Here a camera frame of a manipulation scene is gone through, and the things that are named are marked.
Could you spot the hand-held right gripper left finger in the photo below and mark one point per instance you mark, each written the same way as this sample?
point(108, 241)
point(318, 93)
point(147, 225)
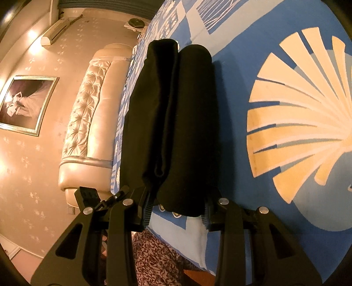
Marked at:
point(144, 211)

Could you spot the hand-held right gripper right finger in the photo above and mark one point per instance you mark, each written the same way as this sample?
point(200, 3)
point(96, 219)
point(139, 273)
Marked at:
point(206, 217)

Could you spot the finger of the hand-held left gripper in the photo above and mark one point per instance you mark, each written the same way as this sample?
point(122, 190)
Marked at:
point(115, 196)

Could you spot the black pants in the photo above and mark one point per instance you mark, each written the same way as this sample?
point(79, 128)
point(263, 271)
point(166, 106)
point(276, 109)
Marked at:
point(176, 123)

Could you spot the patterned garment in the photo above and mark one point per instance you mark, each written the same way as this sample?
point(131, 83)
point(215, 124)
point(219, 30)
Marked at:
point(156, 258)

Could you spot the cream tufted headboard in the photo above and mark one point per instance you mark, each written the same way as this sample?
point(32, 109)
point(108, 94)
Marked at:
point(88, 118)

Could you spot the blue patterned bed sheet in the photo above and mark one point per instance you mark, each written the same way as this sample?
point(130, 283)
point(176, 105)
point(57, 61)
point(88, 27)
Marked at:
point(275, 110)

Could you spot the white air conditioner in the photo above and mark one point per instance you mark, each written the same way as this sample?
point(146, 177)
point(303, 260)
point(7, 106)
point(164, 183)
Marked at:
point(55, 31)

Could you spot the white fan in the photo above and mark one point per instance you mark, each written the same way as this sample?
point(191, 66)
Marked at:
point(134, 23)

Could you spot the dark green curtain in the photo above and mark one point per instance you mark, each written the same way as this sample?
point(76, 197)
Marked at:
point(110, 2)

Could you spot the framed wall picture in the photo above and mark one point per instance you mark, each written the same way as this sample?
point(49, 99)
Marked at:
point(23, 104)

